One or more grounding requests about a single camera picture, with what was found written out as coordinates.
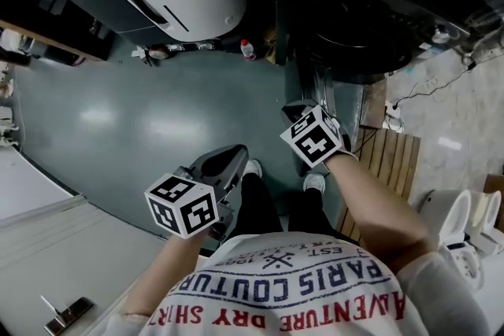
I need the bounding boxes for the white toilet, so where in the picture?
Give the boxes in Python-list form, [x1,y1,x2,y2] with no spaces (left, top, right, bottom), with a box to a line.
[468,190,504,257]
[419,188,486,289]

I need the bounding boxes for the white door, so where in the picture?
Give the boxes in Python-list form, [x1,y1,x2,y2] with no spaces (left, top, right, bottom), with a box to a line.
[0,147,216,336]

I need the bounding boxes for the wooden slat floor mat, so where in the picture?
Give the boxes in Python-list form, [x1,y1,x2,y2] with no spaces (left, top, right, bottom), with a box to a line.
[336,127,422,246]

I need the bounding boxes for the white power strip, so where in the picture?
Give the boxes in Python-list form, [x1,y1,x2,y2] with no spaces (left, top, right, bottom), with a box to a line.
[384,100,403,120]

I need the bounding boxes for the grey metal base panel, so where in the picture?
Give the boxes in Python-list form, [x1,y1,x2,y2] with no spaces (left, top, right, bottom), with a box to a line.
[299,70,364,127]

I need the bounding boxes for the person's white shoe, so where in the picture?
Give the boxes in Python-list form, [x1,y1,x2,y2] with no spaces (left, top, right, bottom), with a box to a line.
[302,172,328,196]
[242,159,264,181]

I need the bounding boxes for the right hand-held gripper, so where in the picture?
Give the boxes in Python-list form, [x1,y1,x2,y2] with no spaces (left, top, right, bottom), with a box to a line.
[279,100,359,177]

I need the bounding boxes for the brown wooden shelf unit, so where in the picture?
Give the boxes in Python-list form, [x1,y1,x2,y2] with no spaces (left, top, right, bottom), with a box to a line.
[0,17,116,68]

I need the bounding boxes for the person's right forearm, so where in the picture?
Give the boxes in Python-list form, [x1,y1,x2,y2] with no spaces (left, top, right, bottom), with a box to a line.
[324,153,433,273]

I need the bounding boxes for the person's black trousers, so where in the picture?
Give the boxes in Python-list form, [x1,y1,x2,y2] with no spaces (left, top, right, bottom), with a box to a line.
[235,171,358,249]

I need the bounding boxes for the white bottle with red cap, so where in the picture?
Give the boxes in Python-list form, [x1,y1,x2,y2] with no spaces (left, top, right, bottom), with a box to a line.
[239,38,258,62]

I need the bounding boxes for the black power strip cable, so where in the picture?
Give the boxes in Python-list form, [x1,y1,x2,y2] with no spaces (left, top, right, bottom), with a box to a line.
[393,61,478,112]

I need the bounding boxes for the person's white printed shirt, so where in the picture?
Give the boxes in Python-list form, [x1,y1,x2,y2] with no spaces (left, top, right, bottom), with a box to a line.
[137,231,491,336]

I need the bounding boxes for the person's left forearm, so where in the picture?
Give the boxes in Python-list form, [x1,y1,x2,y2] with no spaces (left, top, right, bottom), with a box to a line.
[120,231,210,322]

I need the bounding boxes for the brown cardboard box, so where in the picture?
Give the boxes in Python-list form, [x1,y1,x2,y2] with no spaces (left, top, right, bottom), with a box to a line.
[483,172,504,194]

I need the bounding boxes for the person's right white shoe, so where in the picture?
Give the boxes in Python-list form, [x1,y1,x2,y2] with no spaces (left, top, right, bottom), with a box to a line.
[302,172,328,196]

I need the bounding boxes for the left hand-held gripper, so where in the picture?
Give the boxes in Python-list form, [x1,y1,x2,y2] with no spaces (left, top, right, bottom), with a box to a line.
[144,144,249,243]

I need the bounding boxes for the person's left white shoe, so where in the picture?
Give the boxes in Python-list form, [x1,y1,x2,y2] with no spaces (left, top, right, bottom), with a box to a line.
[242,159,264,181]

